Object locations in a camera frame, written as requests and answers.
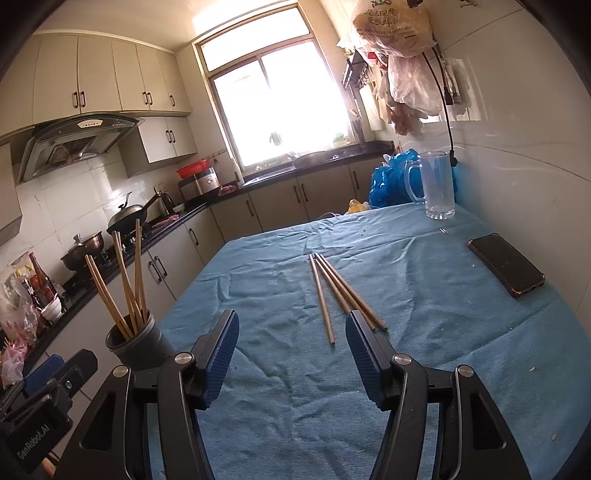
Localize dark grey chopstick holder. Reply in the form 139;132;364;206
105;314;175;371

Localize lower kitchen cabinets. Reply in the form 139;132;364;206
22;154;394;458

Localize kitchen cabinets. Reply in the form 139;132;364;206
22;154;394;458
0;31;198;179

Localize black kitchen countertop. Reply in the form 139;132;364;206
0;140;396;384

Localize kitchen window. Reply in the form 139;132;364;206
195;1;353;173

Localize upper kitchen cabinets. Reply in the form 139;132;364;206
0;31;198;179

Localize operator hand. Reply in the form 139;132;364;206
41;458;56;480

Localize white bowl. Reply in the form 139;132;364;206
40;295;62;323

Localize blue towel table cover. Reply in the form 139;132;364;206
153;204;590;479

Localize sauce bottles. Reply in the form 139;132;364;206
12;252;57;309

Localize steel cooking pot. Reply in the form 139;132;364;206
61;231;104;272

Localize black smartphone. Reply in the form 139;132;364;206
468;233;546;298

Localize steel kettle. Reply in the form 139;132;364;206
154;188;175;216

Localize yellow plastic bag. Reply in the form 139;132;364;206
346;199;370;215

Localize clear glass pitcher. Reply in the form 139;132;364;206
404;151;456;220

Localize blue plastic bag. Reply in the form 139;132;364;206
368;148;459;210

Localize rice cooker with red lid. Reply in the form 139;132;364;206
176;159;221;202

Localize range hood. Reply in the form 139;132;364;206
16;113;142;184

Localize hanging plastic bags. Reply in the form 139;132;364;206
352;1;443;136

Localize black wok with handle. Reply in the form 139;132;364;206
107;193;160;235

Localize black charging cable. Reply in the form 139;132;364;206
421;45;459;168

